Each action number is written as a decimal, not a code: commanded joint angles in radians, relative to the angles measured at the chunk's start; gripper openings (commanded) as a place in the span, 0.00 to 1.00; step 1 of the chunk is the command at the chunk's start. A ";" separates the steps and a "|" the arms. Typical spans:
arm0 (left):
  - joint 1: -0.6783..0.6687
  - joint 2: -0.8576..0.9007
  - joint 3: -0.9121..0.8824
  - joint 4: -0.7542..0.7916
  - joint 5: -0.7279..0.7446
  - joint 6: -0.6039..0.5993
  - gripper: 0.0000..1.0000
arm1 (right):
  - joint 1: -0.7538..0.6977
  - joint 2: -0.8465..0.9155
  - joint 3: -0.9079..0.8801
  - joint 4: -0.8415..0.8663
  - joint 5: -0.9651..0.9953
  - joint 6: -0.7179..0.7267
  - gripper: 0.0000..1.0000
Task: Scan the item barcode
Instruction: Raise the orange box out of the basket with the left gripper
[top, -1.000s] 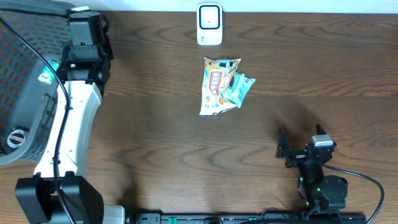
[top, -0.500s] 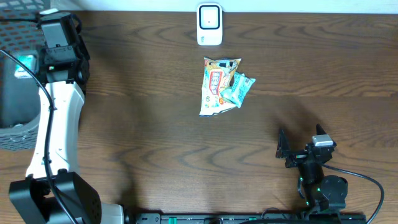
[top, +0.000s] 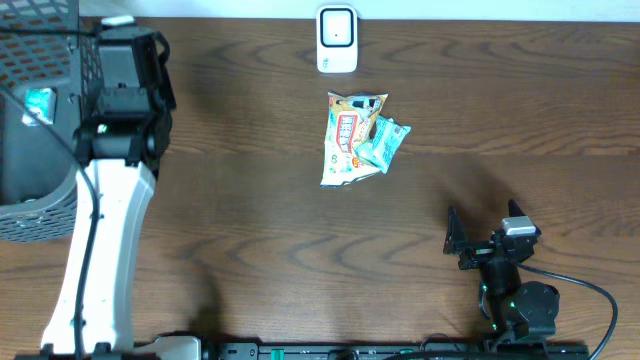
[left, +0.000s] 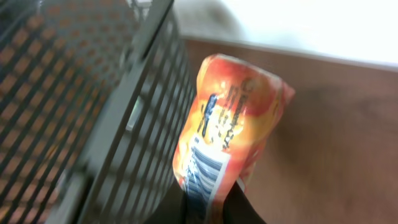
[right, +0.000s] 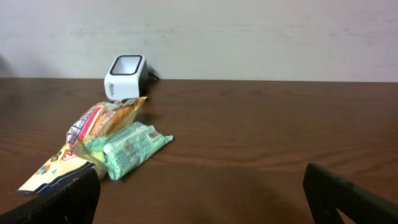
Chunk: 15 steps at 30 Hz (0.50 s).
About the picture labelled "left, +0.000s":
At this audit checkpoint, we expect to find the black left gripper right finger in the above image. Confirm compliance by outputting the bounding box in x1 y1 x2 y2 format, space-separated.
223 182 266 224

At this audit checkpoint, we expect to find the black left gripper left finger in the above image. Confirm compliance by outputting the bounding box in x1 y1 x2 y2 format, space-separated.
146 182 187 224

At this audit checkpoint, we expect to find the orange red snack packet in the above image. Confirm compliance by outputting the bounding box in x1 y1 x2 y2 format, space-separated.
172 54 295 223

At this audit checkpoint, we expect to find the black plastic mesh basket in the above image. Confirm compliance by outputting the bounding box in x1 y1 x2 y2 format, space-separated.
1 0 195 223

